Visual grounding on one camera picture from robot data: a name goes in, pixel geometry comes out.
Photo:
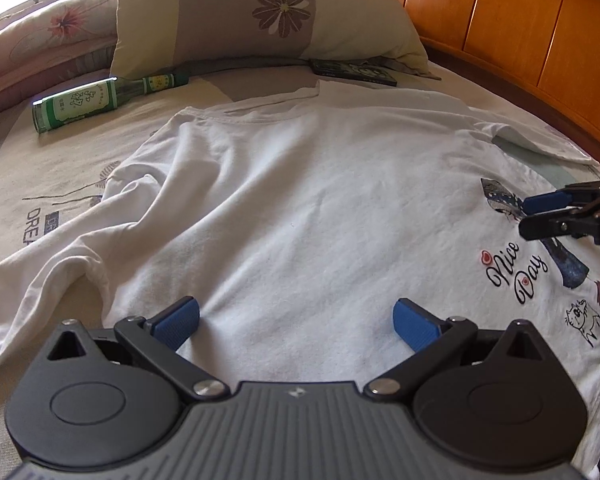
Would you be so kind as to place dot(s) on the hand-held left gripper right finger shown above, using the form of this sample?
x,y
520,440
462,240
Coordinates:
x,y
415,325

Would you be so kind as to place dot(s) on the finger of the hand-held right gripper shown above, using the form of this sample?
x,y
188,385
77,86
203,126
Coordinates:
x,y
545,201
545,226

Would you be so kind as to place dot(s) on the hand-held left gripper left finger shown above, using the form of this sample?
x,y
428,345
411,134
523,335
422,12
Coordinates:
x,y
177,317

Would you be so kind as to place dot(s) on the white printed long-sleeve shirt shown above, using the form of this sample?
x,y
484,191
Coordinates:
x,y
305,210

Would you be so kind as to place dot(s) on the wooden headboard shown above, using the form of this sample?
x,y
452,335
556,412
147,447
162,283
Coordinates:
x,y
505,20

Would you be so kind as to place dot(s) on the phone in printed case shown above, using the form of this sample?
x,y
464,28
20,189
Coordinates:
x,y
350,71

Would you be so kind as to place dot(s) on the green glass bottle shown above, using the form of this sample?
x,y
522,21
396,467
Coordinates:
x,y
75,105

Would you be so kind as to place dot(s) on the floral patchwork pillow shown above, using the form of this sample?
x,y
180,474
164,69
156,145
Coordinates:
x,y
220,10

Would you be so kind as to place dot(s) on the folded pink floral quilt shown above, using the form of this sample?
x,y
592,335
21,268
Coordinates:
x,y
45,35

